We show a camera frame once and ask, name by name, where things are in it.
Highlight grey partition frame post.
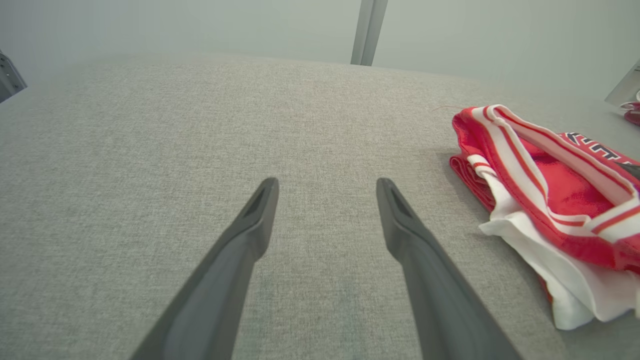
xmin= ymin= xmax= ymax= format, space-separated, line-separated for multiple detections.
xmin=349 ymin=0 xmax=389 ymax=67

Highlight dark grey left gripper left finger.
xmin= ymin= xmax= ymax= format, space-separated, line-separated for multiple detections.
xmin=129 ymin=176 xmax=280 ymax=360

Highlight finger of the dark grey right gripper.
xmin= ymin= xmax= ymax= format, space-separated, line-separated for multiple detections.
xmin=618 ymin=160 xmax=640 ymax=182

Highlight dark grey metal bracket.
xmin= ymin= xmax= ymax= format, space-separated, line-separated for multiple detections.
xmin=0 ymin=49 xmax=29 ymax=104

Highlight red shorts with white stripe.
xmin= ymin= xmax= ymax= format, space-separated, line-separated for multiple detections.
xmin=619 ymin=101 xmax=640 ymax=127

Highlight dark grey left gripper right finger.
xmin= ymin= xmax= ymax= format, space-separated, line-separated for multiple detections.
xmin=375 ymin=177 xmax=524 ymax=360

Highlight red white basketball jersey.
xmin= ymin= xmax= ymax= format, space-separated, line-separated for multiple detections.
xmin=448 ymin=103 xmax=640 ymax=331

